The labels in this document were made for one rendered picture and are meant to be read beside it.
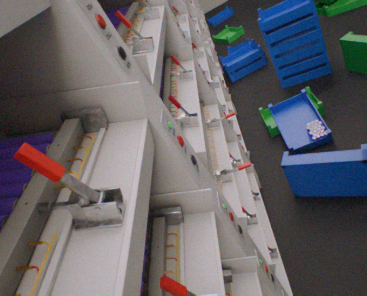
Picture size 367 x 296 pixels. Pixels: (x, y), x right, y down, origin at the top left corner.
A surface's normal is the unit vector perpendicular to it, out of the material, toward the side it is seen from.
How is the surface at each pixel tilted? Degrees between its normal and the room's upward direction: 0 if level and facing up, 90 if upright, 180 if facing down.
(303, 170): 90
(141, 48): 90
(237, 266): 90
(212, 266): 21
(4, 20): 111
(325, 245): 0
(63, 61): 90
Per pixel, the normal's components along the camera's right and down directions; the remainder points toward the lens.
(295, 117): -0.43, -0.49
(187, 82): -0.13, -0.80
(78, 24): 0.03, 0.58
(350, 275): -0.47, -0.71
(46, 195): 0.99, -0.12
